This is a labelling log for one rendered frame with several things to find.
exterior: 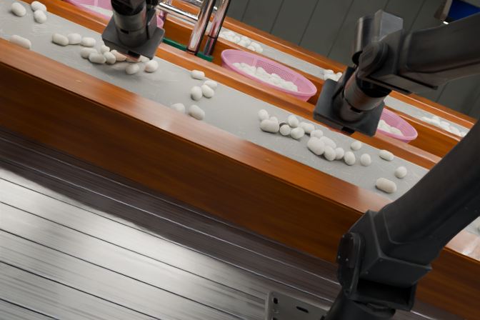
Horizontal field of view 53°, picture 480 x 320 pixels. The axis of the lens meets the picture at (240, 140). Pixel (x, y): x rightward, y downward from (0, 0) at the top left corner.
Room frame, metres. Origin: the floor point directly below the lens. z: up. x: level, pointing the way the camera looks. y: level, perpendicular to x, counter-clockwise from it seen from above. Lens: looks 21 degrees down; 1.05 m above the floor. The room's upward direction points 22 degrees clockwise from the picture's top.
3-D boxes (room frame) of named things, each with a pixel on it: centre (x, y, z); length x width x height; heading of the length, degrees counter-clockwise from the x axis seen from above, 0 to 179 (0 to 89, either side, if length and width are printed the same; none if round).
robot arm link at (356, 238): (0.48, -0.20, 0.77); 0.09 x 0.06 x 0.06; 106
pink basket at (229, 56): (1.25, 0.00, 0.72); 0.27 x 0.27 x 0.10
